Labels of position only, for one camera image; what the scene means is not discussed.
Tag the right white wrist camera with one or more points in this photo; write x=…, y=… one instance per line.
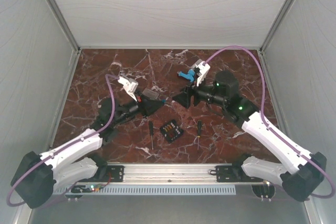
x=201, y=69

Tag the black fuse box base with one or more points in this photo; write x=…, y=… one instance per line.
x=171, y=131

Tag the aluminium front rail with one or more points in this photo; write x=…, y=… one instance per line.
x=150, y=174

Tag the yellow black handle screwdriver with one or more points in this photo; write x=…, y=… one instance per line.
x=199, y=131

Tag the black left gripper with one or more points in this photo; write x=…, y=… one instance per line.
x=147, y=106

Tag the blue glue gun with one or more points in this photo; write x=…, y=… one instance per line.
x=190, y=75

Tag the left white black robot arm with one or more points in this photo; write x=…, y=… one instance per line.
x=39, y=175

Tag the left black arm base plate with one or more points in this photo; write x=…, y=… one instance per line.
x=111, y=173

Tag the clear plastic fuse box lid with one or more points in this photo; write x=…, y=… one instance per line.
x=150, y=94

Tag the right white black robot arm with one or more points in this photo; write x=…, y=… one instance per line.
x=298, y=172

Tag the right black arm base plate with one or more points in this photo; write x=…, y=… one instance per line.
x=228, y=173

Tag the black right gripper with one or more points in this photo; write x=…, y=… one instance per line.
x=184, y=97

